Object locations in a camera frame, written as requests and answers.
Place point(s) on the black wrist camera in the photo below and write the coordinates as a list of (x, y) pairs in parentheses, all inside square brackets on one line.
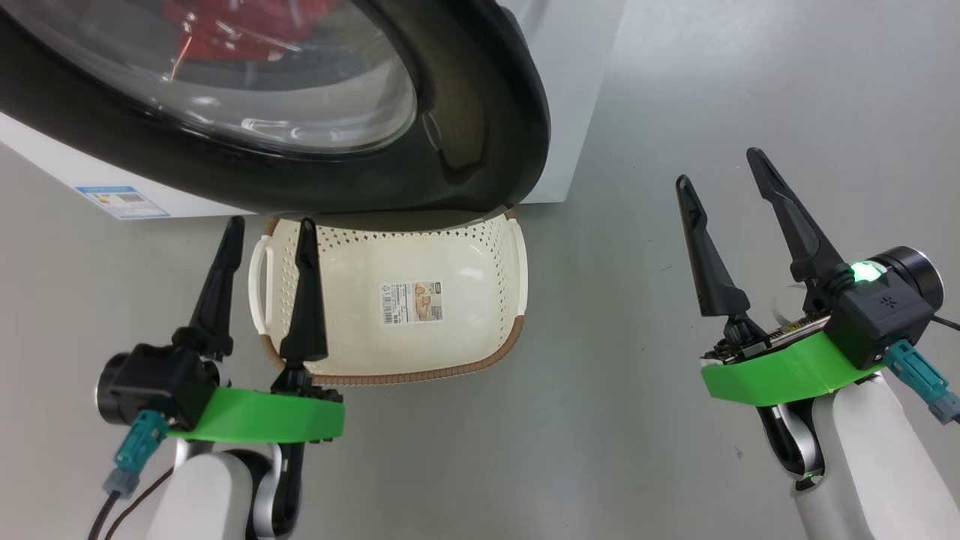
[(157, 382), (885, 307)]

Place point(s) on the white front-load washing machine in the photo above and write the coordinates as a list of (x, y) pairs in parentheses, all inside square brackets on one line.
[(577, 90)]

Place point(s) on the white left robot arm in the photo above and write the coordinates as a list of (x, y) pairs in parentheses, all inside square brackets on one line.
[(195, 502)]

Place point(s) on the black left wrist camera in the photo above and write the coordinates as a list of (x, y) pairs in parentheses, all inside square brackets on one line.
[(157, 382)]

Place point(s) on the black washing machine door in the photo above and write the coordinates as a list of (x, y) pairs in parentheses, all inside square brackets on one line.
[(480, 112)]

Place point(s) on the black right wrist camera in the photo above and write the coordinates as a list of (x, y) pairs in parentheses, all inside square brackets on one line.
[(885, 307)]

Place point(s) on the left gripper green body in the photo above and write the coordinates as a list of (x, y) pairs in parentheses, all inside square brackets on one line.
[(255, 416)]

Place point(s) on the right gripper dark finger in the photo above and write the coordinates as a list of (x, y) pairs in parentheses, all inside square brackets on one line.
[(712, 277), (802, 240)]

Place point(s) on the red and white garment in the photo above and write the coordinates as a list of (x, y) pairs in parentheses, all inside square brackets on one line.
[(225, 26)]

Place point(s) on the blue energy label sticker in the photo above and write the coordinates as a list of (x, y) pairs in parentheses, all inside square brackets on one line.
[(124, 202)]

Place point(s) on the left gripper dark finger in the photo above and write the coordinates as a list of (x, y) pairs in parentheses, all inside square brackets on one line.
[(217, 300), (307, 315)]

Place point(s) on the cream perforated laundry basket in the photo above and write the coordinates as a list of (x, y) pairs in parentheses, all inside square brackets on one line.
[(465, 300)]

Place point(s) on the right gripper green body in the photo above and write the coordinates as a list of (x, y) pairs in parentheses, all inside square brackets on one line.
[(780, 375)]

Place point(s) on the basket product label sticker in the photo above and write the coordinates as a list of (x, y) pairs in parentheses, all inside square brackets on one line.
[(411, 302)]

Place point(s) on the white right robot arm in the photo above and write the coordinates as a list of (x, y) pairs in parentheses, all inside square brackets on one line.
[(870, 465)]

